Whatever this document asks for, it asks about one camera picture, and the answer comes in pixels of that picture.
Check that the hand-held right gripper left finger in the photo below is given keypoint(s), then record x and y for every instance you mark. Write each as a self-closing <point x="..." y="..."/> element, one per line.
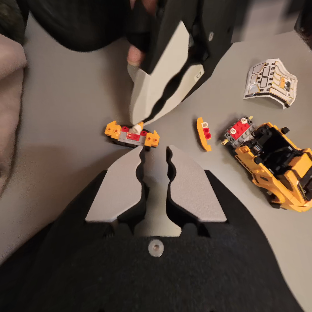
<point x="119" y="195"/>

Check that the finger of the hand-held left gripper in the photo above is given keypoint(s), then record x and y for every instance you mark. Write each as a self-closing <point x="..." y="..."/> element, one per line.
<point x="161" y="73"/>
<point x="187" y="80"/>

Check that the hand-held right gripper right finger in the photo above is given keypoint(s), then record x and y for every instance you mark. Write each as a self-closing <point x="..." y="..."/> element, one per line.
<point x="197" y="195"/>

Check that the orange arch lego piece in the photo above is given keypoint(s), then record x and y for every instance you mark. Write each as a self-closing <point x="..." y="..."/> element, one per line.
<point x="204" y="134"/>

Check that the orange red grey lego assembly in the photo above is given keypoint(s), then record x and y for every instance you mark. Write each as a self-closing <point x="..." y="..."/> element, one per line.
<point x="129" y="137"/>

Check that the small orange white lego piece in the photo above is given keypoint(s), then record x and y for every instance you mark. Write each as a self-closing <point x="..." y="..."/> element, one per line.
<point x="137" y="128"/>

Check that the person's left forearm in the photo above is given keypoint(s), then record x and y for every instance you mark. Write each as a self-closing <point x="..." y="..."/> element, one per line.
<point x="78" y="22"/>

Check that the yellow lego car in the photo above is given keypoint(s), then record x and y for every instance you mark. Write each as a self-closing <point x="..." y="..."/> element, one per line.
<point x="278" y="165"/>

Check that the person's left hand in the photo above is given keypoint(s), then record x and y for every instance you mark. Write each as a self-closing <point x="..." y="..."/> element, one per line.
<point x="135" y="53"/>

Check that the sticker sheet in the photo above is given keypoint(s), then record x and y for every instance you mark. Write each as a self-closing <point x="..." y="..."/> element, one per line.
<point x="268" y="80"/>

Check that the beige garment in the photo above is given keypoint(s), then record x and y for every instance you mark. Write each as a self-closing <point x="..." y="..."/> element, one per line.
<point x="9" y="107"/>

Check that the dark fleece jacket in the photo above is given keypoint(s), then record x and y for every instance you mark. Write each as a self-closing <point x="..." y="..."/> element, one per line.
<point x="9" y="19"/>

